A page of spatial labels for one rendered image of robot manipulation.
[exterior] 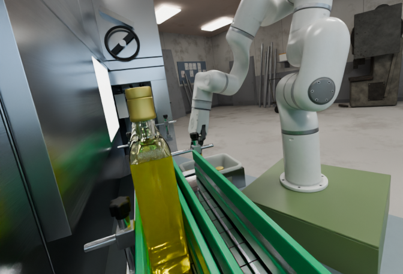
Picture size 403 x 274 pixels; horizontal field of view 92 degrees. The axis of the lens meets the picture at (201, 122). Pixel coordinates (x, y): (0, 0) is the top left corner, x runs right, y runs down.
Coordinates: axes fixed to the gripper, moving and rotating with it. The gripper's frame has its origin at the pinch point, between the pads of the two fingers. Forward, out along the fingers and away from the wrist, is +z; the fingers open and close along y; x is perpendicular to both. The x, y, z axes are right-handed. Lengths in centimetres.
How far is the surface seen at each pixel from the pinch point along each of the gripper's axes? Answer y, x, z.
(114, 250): 16.5, -25.9, 25.4
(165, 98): -73, -1, -19
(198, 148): 12.1, -3.6, -2.7
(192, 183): 18.3, -6.5, 6.5
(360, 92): -283, 566, -110
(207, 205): 30.2, -6.9, 6.6
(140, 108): 43, -25, -15
